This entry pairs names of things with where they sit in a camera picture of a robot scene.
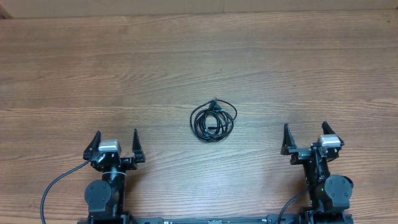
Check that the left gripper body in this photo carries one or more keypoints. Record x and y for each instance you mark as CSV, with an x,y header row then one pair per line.
x,y
127,165

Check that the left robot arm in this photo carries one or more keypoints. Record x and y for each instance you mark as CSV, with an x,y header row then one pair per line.
x,y
105,197

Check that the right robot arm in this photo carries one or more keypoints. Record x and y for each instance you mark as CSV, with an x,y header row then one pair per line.
x,y
329,194

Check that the cardboard wall panel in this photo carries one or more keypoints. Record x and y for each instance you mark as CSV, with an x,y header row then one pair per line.
x,y
27,9

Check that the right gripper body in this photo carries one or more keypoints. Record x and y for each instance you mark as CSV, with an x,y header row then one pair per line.
x,y
310,152

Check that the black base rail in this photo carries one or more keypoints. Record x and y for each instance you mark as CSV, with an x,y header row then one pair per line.
x,y
269,219

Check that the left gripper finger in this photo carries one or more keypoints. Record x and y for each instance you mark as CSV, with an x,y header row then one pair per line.
x,y
92,147
137,149

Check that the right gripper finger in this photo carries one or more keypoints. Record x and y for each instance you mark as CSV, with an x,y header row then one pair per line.
x,y
288,143
327,128

